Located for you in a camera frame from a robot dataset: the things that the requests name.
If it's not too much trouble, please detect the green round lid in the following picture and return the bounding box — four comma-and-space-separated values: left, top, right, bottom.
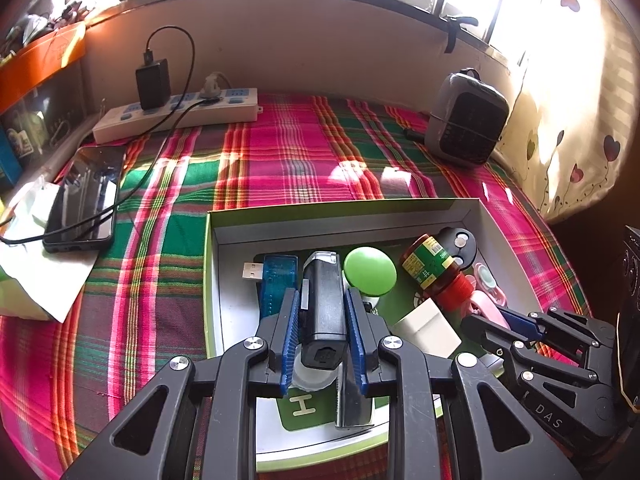
343, 246, 398, 311

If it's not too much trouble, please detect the green cardboard box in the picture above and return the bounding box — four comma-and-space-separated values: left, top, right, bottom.
202, 197, 506, 471

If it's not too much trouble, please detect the black round two-button disc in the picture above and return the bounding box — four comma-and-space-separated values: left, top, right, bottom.
437, 226, 478, 268

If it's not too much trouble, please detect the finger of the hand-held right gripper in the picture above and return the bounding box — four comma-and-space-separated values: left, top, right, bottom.
497, 306, 618, 348
461, 314, 598, 391

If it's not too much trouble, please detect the white paper sheet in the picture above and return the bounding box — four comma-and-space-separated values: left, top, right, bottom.
0, 177, 96, 323

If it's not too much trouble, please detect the blue printed box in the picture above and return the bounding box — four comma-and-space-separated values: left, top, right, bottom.
0, 110, 51, 186

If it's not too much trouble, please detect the heart print curtain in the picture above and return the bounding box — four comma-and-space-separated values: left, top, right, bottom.
505, 0, 640, 226

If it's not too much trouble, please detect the white power strip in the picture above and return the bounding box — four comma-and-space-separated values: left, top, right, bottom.
92, 87, 261, 144

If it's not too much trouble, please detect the black charging cable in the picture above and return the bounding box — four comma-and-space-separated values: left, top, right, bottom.
0, 27, 221, 246

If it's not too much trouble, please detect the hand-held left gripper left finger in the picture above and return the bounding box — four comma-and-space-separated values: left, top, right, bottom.
62, 287, 302, 480

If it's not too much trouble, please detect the pink clip tool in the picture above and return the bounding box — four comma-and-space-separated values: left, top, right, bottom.
465, 292, 508, 328

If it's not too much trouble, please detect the black power adapter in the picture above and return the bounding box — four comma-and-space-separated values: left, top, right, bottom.
136, 59, 172, 111

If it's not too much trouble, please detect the pile of small clutter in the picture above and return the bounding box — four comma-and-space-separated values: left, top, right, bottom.
0, 0, 86, 56

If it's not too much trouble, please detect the white charger plug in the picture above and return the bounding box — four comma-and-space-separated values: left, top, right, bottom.
390, 297, 463, 358

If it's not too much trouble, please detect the green tissue pack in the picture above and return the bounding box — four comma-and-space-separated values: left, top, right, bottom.
0, 265, 53, 321

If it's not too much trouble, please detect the red capped brown bottle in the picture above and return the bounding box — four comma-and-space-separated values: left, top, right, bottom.
400, 234, 476, 308

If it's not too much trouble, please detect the blue usb tester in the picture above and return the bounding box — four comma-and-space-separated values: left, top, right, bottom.
243, 255, 301, 321

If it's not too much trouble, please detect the silver black lighter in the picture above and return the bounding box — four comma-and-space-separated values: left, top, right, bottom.
299, 251, 347, 372

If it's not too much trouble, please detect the white round lid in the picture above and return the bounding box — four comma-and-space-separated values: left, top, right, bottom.
291, 345, 337, 392

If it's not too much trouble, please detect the pink lens case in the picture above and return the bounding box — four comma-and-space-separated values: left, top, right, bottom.
472, 262, 503, 301

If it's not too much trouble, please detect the green printed insert card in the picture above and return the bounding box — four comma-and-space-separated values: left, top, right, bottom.
252, 245, 451, 433

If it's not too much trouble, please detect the grey small heater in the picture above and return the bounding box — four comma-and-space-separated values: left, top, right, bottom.
424, 69, 510, 167

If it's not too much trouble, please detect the plaid blanket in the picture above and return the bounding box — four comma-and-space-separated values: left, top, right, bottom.
0, 92, 591, 480

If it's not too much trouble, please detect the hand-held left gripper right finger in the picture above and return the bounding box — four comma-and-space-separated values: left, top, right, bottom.
342, 287, 583, 480

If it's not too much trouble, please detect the black strap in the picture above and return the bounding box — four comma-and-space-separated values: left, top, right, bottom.
442, 15, 478, 53

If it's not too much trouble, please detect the orange box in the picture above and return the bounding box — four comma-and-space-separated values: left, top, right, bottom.
0, 22, 87, 111

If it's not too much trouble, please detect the black smartphone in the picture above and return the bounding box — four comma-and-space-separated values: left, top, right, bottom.
42, 146, 126, 253

